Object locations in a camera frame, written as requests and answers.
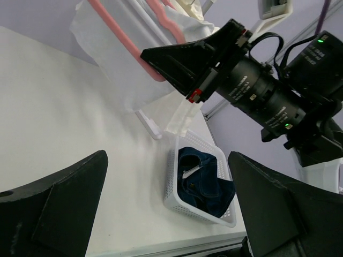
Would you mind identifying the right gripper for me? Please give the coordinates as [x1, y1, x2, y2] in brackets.
[140, 19, 306, 120]

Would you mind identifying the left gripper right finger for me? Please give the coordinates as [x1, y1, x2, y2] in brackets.
[228, 152, 342, 256]

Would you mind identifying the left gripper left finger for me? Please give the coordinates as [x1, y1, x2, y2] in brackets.
[1, 150, 108, 256]

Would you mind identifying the pink hanger with shirt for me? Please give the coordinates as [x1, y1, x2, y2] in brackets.
[89, 1, 186, 82]

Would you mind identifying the white shirt garment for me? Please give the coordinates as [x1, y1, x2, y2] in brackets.
[70, 0, 215, 113]

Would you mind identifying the dark blue denim skirt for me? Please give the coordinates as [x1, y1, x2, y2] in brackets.
[177, 147, 236, 218]

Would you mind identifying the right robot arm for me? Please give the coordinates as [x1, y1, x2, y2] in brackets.
[140, 20, 342, 193]

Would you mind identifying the cream white long garment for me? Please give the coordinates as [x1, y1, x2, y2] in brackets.
[162, 1, 219, 136]

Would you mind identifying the white rack foot right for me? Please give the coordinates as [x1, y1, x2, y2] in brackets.
[136, 110, 162, 140]

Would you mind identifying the white plastic basket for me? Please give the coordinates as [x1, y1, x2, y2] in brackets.
[164, 131, 236, 228]

